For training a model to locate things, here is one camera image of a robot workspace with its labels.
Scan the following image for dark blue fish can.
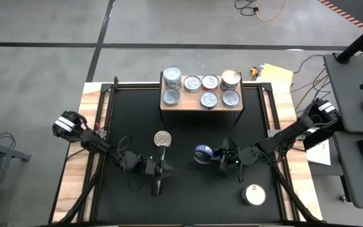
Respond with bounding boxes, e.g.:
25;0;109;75
193;144;216;165

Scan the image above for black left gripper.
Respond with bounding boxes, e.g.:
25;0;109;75
143;146;176;197

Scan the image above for wooden shelf with black frame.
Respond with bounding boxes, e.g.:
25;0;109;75
158;71;245;124

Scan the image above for teal label fish can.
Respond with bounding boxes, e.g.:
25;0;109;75
161;88;182;107
221;90;241;108

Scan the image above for gold lid red blue can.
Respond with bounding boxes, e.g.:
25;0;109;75
153;130;173;149
221;69;242;88

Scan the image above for black orange striped floor ramp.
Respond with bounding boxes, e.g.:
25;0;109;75
318;0;363;31

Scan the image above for yellow power plug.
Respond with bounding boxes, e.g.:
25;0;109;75
249;66;260;81

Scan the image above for black diagonal support pole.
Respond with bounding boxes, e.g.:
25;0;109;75
304;125;346;151

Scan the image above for black camera stand pole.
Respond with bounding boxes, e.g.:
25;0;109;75
335;15;363;66

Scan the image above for white paper sheet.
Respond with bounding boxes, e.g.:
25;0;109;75
306;140;332;166

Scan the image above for grey desk with monitor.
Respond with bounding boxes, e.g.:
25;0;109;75
323;53;363;134

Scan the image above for dark blue barcode can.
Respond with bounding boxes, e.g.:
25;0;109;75
199;91;219;110

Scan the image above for yellow floor cable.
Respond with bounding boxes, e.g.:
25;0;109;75
256;0;288;22

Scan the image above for yellow paper pad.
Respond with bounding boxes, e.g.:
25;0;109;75
260;62;295;86

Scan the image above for tuna can with silver lid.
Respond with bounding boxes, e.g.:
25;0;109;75
183;74;202;94

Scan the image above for black floor cable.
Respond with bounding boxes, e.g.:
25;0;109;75
234;0;260;16

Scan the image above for grey metal stand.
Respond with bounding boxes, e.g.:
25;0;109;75
0;125;33;227

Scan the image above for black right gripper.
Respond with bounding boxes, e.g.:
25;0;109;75
214;137;260;173

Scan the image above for red label tuna can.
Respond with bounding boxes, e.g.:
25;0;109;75
201;74;220;92

